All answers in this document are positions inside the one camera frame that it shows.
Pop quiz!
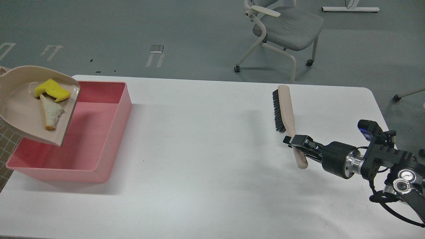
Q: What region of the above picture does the tan checkered cloth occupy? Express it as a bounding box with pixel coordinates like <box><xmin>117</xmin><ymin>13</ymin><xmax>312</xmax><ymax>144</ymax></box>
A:
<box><xmin>0</xmin><ymin>120</ymin><xmax>22</xmax><ymax>191</ymax></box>

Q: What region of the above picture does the pink plastic bin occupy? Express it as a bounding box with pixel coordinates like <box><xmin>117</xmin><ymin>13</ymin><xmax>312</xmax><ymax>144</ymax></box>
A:
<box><xmin>6</xmin><ymin>81</ymin><xmax>132</xmax><ymax>183</ymax></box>

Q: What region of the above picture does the yellow sponge piece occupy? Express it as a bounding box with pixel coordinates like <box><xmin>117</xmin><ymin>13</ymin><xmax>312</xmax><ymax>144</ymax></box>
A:
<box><xmin>34</xmin><ymin>79</ymin><xmax>71</xmax><ymax>102</ymax></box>

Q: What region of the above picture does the white desk leg base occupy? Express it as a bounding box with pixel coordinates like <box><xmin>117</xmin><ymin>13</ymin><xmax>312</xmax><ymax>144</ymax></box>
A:
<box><xmin>321</xmin><ymin>0</ymin><xmax>380</xmax><ymax>13</ymax></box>

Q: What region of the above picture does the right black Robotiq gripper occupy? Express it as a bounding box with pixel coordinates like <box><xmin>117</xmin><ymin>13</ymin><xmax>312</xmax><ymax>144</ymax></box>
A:
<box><xmin>283</xmin><ymin>135</ymin><xmax>363</xmax><ymax>179</ymax></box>

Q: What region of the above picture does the silver floor socket plate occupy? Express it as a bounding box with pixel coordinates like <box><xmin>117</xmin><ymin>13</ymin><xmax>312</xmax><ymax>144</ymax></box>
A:
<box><xmin>150</xmin><ymin>45</ymin><xmax>164</xmax><ymax>53</ymax></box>

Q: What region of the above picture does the grey office chair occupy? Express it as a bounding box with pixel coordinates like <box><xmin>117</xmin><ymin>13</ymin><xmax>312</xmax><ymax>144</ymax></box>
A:
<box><xmin>234</xmin><ymin>0</ymin><xmax>324</xmax><ymax>83</ymax></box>

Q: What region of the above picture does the white bread slice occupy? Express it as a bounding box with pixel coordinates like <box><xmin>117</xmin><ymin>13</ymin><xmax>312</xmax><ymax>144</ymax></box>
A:
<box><xmin>39</xmin><ymin>94</ymin><xmax>65</xmax><ymax>130</ymax></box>

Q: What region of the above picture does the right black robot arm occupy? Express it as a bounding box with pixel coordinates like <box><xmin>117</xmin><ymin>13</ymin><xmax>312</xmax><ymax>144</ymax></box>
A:
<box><xmin>283</xmin><ymin>119</ymin><xmax>424</xmax><ymax>227</ymax></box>

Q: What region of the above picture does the beige plastic dustpan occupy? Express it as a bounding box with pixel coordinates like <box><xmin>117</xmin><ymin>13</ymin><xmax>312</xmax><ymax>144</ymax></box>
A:
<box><xmin>0</xmin><ymin>66</ymin><xmax>80</xmax><ymax>146</ymax></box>

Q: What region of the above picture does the white chair leg with caster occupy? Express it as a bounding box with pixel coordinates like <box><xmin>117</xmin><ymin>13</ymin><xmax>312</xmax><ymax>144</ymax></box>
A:
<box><xmin>392</xmin><ymin>87</ymin><xmax>425</xmax><ymax>102</ymax></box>

